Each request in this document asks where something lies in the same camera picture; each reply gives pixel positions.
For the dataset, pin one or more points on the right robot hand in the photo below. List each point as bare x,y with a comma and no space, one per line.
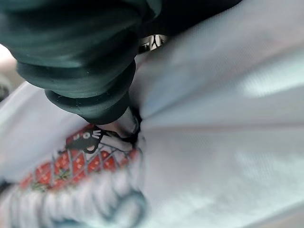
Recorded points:
78,57

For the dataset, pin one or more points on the white printed t-shirt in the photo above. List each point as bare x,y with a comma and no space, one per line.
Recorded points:
213,142

